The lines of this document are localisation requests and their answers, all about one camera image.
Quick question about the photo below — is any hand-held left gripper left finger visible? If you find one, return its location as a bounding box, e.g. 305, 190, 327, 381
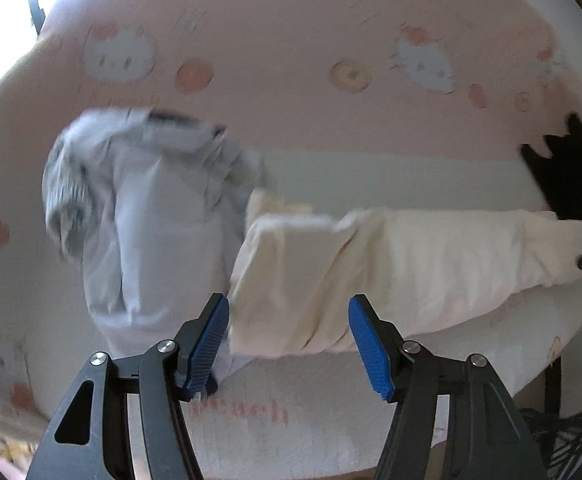
26, 292, 231, 480

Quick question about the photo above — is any pink printed blanket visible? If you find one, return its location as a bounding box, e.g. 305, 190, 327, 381
0, 0, 582, 476

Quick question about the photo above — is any pink and cream t-shirt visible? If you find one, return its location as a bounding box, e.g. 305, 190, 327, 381
228, 191, 582, 358

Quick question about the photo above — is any white jacket with dark trim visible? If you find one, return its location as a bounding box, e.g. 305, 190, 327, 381
43, 107, 267, 396

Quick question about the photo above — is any folded black garment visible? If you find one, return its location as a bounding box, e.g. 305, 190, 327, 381
520, 114, 582, 223

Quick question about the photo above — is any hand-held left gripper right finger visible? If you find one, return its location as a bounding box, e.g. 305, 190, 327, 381
347, 294, 544, 480

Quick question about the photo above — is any black fan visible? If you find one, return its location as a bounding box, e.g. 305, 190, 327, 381
518, 400, 582, 480

